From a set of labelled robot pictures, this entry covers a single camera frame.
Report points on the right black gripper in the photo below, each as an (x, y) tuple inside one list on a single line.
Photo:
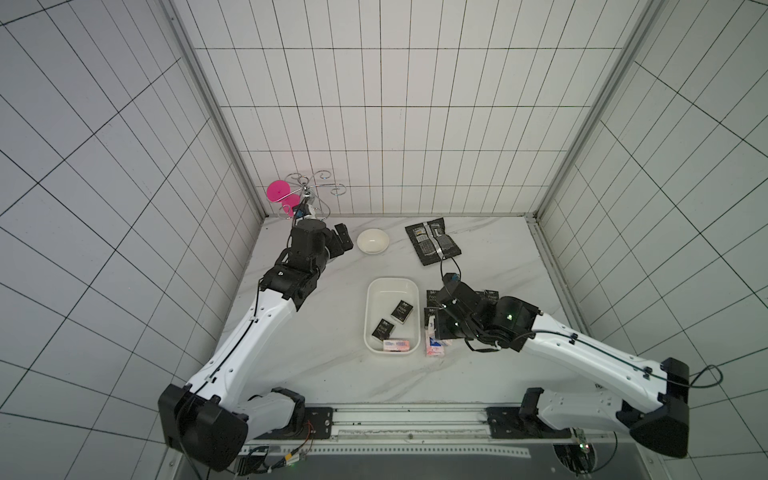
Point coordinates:
[(444, 316)]

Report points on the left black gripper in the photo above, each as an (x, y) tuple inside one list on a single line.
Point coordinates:
[(332, 239)]

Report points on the pink blue tissue pack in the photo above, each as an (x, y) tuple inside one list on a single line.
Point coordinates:
[(434, 347)]

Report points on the black Face tissue pack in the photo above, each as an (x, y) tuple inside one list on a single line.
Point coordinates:
[(432, 300)]

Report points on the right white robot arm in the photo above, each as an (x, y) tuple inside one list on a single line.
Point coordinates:
[(645, 399)]

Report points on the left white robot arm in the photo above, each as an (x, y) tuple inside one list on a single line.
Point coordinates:
[(206, 419)]

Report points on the white storage box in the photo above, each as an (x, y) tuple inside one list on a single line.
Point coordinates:
[(383, 294)]

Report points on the chrome cup stand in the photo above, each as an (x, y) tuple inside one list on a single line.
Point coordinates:
[(304, 189)]

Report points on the white bowl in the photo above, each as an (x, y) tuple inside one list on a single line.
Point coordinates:
[(373, 241)]

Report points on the pink cup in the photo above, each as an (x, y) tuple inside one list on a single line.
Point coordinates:
[(281, 192)]

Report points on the black tissue multipack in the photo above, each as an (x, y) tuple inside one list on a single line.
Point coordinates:
[(431, 242)]

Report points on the lower pink blue pack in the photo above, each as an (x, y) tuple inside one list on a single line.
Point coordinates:
[(396, 345)]

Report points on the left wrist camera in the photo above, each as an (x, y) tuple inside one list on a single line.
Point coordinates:
[(304, 210)]

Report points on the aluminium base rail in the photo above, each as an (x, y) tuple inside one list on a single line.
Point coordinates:
[(382, 429)]

